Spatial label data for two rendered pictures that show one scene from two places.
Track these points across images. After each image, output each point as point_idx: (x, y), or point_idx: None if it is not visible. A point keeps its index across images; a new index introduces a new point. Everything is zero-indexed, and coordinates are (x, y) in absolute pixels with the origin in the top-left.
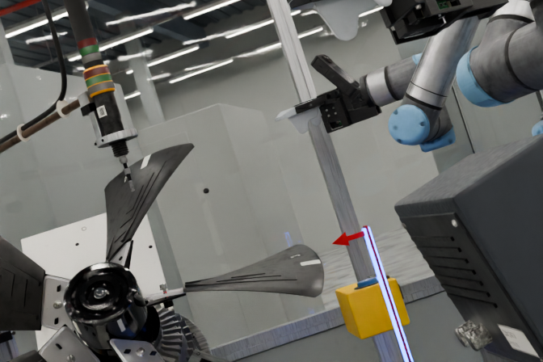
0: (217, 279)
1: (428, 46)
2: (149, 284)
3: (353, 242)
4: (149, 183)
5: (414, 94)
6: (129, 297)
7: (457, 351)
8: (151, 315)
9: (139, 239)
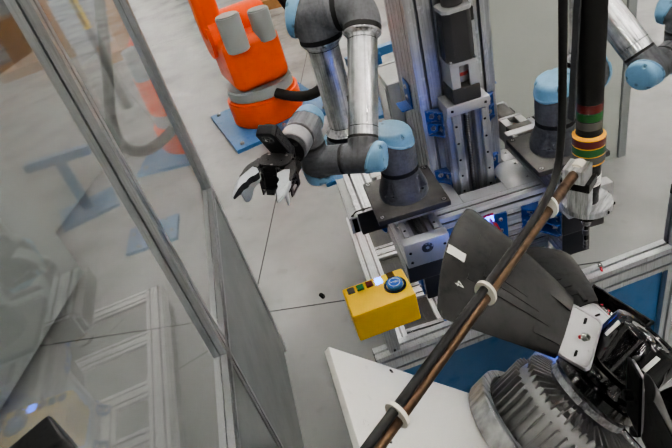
0: (563, 286)
1: (370, 93)
2: (434, 393)
3: (206, 313)
4: None
5: (375, 131)
6: (641, 321)
7: (243, 350)
8: None
9: (382, 375)
